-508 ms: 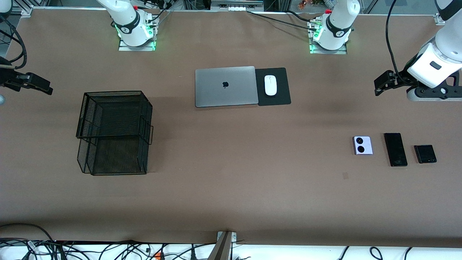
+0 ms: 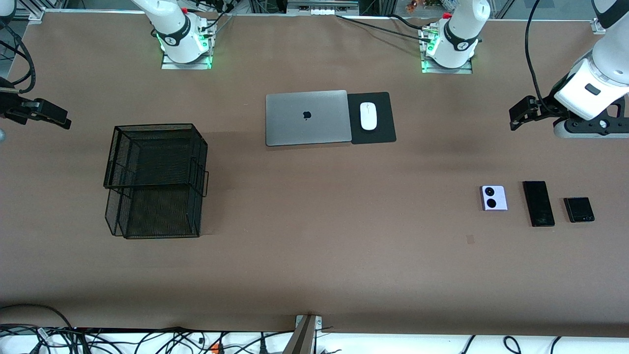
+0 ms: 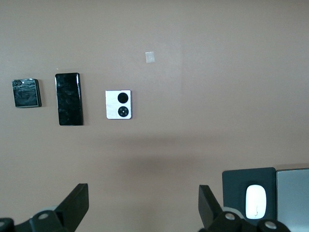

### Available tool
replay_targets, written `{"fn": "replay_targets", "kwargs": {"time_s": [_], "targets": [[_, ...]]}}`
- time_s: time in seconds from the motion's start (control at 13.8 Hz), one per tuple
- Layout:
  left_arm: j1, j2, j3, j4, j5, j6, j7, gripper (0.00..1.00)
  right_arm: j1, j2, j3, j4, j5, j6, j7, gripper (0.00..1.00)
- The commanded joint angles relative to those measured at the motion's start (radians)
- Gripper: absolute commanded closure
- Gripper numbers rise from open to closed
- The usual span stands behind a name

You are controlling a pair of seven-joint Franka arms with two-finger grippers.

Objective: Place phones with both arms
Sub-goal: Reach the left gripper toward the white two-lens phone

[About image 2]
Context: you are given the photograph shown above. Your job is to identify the lilac flip phone round lenses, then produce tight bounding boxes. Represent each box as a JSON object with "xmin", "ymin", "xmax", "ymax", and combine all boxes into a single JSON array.
[{"xmin": 480, "ymin": 185, "xmax": 508, "ymax": 211}]

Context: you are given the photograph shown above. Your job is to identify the small black flip phone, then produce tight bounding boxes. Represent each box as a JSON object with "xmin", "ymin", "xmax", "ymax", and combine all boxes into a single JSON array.
[{"xmin": 563, "ymin": 197, "xmax": 596, "ymax": 223}]

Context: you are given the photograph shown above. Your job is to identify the long black slab phone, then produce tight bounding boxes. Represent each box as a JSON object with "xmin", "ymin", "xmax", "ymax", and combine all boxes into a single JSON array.
[{"xmin": 522, "ymin": 180, "xmax": 556, "ymax": 228}]

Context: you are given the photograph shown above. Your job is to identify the black mouse pad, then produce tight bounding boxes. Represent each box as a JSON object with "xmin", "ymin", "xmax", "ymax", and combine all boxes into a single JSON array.
[{"xmin": 347, "ymin": 91, "xmax": 397, "ymax": 145}]

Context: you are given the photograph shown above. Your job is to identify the black two-tier mesh tray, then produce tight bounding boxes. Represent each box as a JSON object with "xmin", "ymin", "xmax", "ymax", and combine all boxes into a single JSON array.
[{"xmin": 103, "ymin": 123, "xmax": 210, "ymax": 240}]

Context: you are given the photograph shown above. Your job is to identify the white computer mouse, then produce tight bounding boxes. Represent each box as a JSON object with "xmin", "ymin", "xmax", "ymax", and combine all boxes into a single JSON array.
[{"xmin": 360, "ymin": 102, "xmax": 378, "ymax": 131}]

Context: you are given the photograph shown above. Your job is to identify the silver closed laptop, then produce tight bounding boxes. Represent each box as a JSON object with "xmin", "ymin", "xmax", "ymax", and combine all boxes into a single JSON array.
[{"xmin": 265, "ymin": 89, "xmax": 353, "ymax": 147}]

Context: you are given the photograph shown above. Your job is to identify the white power strip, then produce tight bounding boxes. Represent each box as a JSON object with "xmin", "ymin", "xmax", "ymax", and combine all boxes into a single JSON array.
[{"xmin": 287, "ymin": 0, "xmax": 359, "ymax": 15}]

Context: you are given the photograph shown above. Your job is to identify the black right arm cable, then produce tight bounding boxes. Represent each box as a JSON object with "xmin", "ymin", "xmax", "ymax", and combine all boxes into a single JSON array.
[{"xmin": 0, "ymin": 20, "xmax": 36, "ymax": 95}]

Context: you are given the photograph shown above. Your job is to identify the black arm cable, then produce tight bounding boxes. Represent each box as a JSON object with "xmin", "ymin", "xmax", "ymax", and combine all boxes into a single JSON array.
[
  {"xmin": 0, "ymin": 20, "xmax": 36, "ymax": 95},
  {"xmin": 524, "ymin": 0, "xmax": 545, "ymax": 101}
]

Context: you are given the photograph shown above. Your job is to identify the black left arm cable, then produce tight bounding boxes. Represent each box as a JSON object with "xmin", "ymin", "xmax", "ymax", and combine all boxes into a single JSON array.
[{"xmin": 524, "ymin": 0, "xmax": 545, "ymax": 101}]

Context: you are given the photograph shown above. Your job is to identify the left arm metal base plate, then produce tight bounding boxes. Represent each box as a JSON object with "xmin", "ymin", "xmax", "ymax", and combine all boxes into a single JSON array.
[{"xmin": 420, "ymin": 27, "xmax": 474, "ymax": 74}]

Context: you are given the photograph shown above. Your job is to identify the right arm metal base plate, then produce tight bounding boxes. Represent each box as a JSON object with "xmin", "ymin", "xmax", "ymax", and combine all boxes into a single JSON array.
[{"xmin": 161, "ymin": 20, "xmax": 217, "ymax": 70}]

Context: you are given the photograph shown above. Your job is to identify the black arched cable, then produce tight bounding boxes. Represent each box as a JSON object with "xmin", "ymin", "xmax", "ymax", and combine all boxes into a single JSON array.
[{"xmin": 0, "ymin": 304, "xmax": 74, "ymax": 329}]

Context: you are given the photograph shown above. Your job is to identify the black cable on table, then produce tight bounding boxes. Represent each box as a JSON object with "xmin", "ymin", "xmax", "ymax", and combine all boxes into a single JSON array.
[{"xmin": 336, "ymin": 14, "xmax": 433, "ymax": 42}]

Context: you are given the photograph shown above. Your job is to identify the tangled black cables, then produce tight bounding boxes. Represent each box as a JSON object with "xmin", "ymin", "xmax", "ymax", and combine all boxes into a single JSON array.
[{"xmin": 0, "ymin": 324, "xmax": 295, "ymax": 354}]

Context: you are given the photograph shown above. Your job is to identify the metal camera post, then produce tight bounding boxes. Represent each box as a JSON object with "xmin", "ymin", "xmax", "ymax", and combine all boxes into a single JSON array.
[{"xmin": 284, "ymin": 315, "xmax": 323, "ymax": 354}]

